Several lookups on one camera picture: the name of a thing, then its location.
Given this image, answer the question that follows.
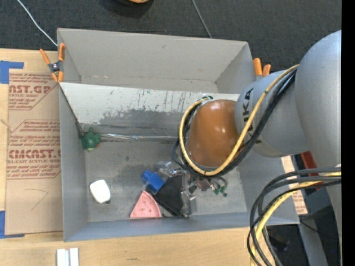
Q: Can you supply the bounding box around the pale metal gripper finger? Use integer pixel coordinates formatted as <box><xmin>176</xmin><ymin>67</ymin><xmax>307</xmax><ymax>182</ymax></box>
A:
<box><xmin>180</xmin><ymin>186</ymin><xmax>198</xmax><ymax>218</ymax></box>
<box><xmin>154</xmin><ymin>161</ymin><xmax>178</xmax><ymax>177</ymax></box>

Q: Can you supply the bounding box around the blue plastic toy piece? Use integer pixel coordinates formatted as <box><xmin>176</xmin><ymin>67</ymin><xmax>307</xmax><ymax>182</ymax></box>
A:
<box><xmin>141</xmin><ymin>170</ymin><xmax>166</xmax><ymax>193</ymax></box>

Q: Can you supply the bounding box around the black triangular wedge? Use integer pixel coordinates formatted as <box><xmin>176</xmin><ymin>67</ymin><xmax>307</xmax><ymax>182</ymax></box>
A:
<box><xmin>153</xmin><ymin>175</ymin><xmax>186</xmax><ymax>218</ymax></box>

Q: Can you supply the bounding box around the pink dotted wedge slice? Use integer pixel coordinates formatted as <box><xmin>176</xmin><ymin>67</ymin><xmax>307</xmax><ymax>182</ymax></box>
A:
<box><xmin>129</xmin><ymin>190</ymin><xmax>163</xmax><ymax>219</ymax></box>

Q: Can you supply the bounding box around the white rounded plastic object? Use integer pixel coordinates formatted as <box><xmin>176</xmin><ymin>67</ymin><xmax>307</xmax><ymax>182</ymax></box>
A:
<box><xmin>89</xmin><ymin>179</ymin><xmax>111</xmax><ymax>204</ymax></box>

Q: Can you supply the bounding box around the grey metal bin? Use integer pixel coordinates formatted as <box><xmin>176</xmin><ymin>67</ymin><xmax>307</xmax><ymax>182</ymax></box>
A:
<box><xmin>57</xmin><ymin>28</ymin><xmax>300</xmax><ymax>243</ymax></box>

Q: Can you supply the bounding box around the brown cardboard board, red print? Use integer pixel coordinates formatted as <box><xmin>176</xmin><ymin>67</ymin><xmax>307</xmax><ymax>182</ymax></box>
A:
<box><xmin>0</xmin><ymin>48</ymin><xmax>64</xmax><ymax>239</ymax></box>

